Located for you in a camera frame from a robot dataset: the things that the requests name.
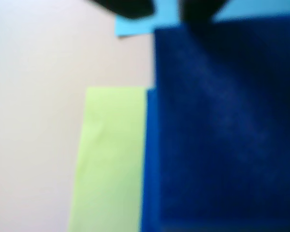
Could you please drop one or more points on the green paper square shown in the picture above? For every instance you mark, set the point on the green paper square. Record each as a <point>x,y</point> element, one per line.
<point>111,157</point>

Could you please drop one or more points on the medium blue cube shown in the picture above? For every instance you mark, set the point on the medium blue cube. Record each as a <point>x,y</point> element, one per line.
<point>227,120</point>

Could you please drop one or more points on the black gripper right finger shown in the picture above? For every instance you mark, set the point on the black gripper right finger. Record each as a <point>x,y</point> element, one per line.
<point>198,10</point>

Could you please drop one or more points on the light blue paper square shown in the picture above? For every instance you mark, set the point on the light blue paper square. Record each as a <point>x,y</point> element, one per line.
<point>135,26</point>

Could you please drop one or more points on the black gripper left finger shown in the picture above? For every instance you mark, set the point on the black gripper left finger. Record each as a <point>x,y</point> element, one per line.
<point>130,8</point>

